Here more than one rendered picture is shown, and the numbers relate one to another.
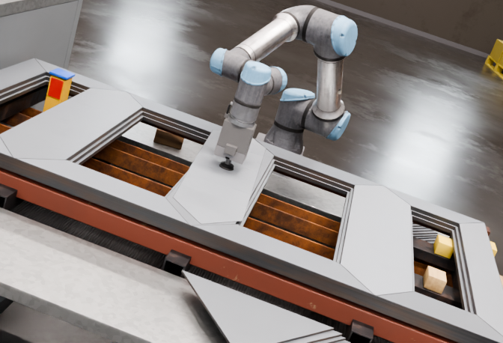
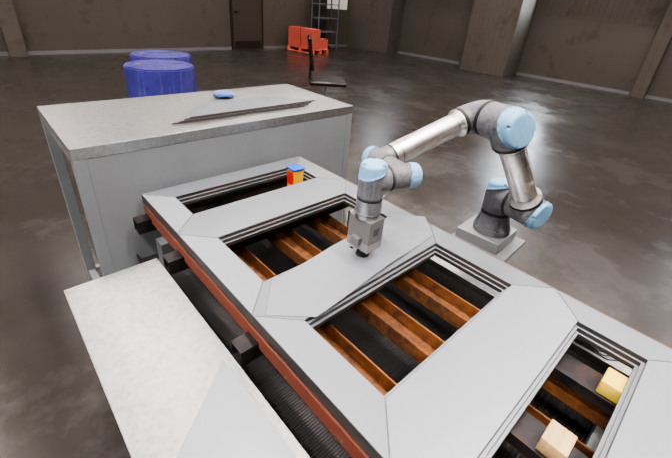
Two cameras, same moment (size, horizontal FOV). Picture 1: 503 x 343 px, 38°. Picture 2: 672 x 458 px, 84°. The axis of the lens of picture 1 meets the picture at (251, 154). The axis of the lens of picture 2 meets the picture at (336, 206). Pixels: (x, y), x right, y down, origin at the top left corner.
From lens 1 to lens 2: 1.20 m
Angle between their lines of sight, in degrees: 37
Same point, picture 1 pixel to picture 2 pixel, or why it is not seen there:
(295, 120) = (496, 207)
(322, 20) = (490, 113)
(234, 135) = (358, 227)
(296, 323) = not seen: outside the picture
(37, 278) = (114, 340)
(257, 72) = (366, 169)
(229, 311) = (214, 428)
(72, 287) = (130, 355)
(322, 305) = (347, 444)
